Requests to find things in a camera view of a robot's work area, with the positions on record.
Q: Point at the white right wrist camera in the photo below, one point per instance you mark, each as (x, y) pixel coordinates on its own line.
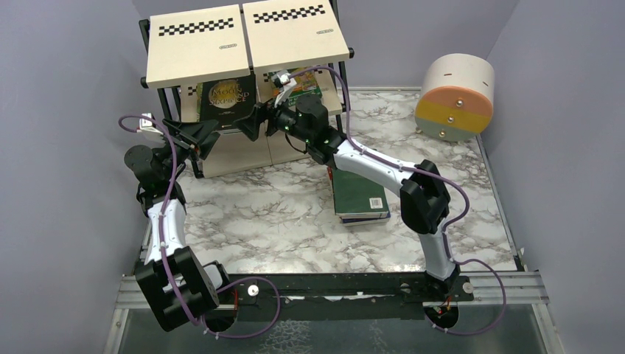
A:
(285, 84)

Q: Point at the beige black three-tier shelf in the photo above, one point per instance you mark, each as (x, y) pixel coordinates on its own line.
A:
(217, 64)

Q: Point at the green 65-storey treehouse book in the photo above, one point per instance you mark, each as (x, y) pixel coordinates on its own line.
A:
(199, 97)

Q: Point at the green 104-storey treehouse book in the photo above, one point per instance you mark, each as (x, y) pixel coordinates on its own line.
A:
(307, 84)

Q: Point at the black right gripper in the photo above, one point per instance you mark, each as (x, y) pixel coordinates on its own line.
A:
(269, 118)

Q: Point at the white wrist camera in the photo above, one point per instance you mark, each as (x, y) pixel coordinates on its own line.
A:
(148, 128)
(285, 84)

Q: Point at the black Moon and Sixpence book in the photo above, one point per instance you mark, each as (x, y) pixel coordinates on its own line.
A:
(228, 100)

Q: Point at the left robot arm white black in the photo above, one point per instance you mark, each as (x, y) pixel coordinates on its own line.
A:
(177, 287)

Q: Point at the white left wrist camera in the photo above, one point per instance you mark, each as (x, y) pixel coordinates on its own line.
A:
(148, 128)

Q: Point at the dark bottom book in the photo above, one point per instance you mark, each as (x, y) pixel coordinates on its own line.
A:
(364, 221)

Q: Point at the plain dark green book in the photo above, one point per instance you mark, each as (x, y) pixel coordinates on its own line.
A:
(361, 195)

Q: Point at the round drawer box orange yellow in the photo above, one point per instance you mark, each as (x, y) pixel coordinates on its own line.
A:
(457, 100)

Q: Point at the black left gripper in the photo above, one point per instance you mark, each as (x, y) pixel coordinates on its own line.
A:
(171, 139)

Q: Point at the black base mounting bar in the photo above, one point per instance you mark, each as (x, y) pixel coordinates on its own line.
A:
(335, 296)

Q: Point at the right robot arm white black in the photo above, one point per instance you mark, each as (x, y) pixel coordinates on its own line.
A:
(423, 194)

